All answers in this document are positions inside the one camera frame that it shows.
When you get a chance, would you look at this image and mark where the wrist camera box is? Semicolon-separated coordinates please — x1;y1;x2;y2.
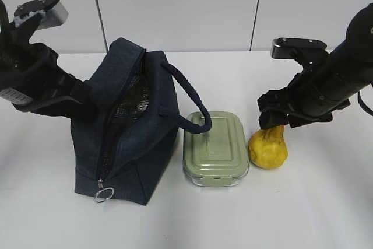
13;0;69;30
270;37;329;67

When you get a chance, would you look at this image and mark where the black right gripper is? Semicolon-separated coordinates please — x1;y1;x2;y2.
257;80;350;129

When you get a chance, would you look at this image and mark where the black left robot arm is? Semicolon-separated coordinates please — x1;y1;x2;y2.
1;0;98;122

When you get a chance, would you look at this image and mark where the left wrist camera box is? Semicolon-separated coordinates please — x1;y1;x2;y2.
13;0;69;30

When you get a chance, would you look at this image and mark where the silver zipper pull ring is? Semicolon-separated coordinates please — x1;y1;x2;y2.
94;179;115;204

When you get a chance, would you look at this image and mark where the yellow pear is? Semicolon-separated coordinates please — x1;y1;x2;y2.
248;125;288;170

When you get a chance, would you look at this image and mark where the dark blue lunch bag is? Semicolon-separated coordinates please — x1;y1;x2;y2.
71;38;212;205

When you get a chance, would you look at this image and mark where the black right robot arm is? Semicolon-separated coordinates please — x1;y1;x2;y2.
257;4;372;129

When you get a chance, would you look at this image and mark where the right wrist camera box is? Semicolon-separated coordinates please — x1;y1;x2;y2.
270;37;329;67

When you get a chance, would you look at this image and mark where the green lid glass container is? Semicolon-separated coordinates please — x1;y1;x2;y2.
183;111;249;187

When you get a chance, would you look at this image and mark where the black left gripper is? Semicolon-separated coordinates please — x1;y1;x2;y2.
1;43;98;122

